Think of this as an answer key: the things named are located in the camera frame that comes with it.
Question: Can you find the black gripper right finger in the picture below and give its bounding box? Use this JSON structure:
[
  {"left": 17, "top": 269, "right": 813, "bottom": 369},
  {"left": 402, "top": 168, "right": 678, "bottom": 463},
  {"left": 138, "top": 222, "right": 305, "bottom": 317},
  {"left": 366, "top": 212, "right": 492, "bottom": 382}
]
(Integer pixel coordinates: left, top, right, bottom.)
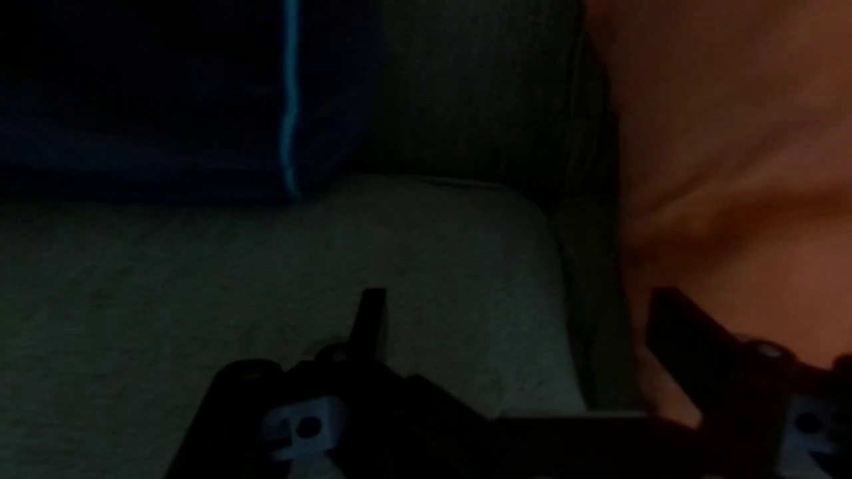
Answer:
[{"left": 647, "top": 284, "right": 852, "bottom": 479}]

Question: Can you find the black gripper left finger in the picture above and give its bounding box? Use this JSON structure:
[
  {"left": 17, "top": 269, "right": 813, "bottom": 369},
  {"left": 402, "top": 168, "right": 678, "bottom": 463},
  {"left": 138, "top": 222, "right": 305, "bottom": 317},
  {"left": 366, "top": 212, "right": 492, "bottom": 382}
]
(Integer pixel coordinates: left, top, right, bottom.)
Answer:
[{"left": 168, "top": 286, "right": 421, "bottom": 479}]

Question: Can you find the grey fabric sofa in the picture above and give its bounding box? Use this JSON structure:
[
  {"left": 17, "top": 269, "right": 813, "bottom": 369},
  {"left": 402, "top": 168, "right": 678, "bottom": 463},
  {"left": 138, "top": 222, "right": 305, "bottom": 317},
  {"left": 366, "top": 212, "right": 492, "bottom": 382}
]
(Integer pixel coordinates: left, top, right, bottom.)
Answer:
[{"left": 0, "top": 0, "right": 643, "bottom": 479}]

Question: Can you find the orange pillow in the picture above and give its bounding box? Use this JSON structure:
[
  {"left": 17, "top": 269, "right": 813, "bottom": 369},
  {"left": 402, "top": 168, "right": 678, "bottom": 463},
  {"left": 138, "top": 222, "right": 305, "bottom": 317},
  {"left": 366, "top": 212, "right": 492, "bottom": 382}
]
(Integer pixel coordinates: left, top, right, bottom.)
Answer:
[{"left": 583, "top": 0, "right": 852, "bottom": 429}]

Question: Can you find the black boxy device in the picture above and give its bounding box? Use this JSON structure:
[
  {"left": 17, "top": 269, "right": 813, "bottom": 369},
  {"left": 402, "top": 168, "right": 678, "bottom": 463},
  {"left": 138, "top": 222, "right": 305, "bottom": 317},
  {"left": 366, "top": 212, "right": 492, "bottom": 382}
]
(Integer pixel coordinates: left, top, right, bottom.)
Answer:
[{"left": 0, "top": 0, "right": 383, "bottom": 206}]

